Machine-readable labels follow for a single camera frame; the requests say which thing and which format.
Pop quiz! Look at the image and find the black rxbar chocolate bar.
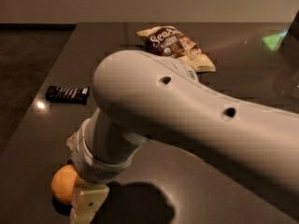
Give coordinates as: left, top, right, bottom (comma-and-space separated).
45, 86, 90, 105

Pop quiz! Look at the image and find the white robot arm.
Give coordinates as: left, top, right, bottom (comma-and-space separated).
69, 50, 299, 217

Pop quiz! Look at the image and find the brown and cream chip bag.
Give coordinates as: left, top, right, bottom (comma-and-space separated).
136, 26, 216, 72

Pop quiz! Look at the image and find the orange fruit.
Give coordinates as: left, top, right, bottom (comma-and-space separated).
51, 164, 81, 204

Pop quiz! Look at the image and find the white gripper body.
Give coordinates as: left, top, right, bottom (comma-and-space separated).
71, 108, 150, 184

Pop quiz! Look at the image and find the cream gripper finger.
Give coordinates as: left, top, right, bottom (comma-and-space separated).
66, 133, 78, 151
69, 185, 109, 224

